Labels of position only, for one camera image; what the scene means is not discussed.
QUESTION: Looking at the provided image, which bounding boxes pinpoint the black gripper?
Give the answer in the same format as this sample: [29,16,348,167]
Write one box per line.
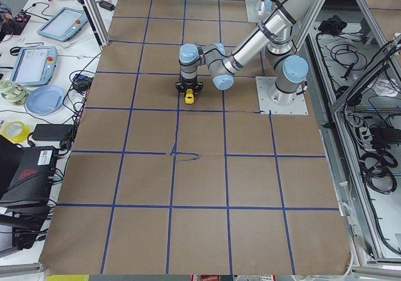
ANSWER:
[175,76,204,101]

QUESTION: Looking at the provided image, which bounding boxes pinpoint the yellow beetle toy car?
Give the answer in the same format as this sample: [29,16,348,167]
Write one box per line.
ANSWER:
[184,88,195,105]

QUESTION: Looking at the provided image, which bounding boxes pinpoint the brown paper table mat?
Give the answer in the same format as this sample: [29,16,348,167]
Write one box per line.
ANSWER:
[40,0,350,275]

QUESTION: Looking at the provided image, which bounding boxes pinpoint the far blue teach pendant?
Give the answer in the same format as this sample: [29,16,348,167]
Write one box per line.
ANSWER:
[37,7,88,42]

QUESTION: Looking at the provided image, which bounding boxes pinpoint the blue teach pendant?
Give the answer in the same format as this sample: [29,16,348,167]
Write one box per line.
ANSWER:
[10,46,58,87]
[37,7,88,42]

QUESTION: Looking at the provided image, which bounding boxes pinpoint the light blue plate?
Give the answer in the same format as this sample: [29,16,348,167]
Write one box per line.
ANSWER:
[25,85,65,115]

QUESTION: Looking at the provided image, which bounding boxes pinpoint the black power adapter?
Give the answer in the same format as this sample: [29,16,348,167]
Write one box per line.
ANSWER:
[31,124,73,141]

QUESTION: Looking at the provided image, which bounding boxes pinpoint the near blue teach pendant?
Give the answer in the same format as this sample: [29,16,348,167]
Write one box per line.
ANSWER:
[10,46,58,87]

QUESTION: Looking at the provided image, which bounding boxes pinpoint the green tape rolls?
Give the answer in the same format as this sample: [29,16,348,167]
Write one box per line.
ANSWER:
[1,80,30,106]

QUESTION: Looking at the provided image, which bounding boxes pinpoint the yellow tape roll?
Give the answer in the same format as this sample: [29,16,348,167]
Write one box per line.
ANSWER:
[1,121,31,143]

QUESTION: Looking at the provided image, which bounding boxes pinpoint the black computer box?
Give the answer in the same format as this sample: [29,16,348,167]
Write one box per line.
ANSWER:
[1,136,58,209]

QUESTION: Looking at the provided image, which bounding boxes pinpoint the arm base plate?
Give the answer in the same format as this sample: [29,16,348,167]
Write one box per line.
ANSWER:
[256,76,308,115]
[245,0,276,23]

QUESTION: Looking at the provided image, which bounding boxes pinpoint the aluminium frame post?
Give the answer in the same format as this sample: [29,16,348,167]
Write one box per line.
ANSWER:
[78,0,110,47]

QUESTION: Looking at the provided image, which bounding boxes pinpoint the black cable coil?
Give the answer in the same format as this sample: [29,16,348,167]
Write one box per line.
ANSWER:
[360,151,397,196]

